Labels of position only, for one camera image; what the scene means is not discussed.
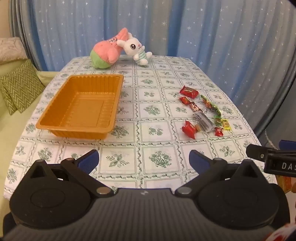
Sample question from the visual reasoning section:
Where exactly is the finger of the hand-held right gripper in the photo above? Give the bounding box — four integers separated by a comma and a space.
246, 144, 269, 161
279, 140, 296, 151

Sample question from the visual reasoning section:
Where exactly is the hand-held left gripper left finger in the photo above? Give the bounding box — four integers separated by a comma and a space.
24, 149, 114, 198

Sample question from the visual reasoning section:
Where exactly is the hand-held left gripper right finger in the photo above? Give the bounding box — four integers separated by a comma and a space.
174, 149, 273, 199

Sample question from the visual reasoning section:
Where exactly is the clear silver snack packet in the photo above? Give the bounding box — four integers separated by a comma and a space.
193, 112, 214, 133

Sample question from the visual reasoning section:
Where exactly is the orange plastic tray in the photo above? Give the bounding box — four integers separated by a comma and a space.
36, 74, 125, 140

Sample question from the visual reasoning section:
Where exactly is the long green snack packet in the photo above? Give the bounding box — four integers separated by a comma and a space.
200, 95, 223, 117

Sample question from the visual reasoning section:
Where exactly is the red snack packet gold label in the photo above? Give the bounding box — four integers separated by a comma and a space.
180, 85, 199, 99

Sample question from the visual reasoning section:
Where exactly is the grey curtain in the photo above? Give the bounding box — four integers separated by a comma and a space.
252, 58, 296, 149
9, 0, 41, 70

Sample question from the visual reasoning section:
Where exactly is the light green sofa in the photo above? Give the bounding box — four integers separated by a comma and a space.
0, 58, 59, 200

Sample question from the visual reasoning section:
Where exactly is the green zigzag cushion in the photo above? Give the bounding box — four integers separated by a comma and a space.
0, 59, 45, 113
0, 81, 18, 115

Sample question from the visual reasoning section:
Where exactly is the pink green plush toy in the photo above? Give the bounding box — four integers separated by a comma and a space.
90, 28, 130, 69

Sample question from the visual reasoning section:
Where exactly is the white bunny plush toy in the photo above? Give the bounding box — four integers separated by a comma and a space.
116, 33, 152, 67

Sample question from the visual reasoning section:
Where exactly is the blue star curtain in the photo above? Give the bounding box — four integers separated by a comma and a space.
30, 0, 296, 130

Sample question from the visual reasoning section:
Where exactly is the beige fluffy pillow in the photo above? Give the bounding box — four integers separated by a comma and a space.
0, 37, 27, 65

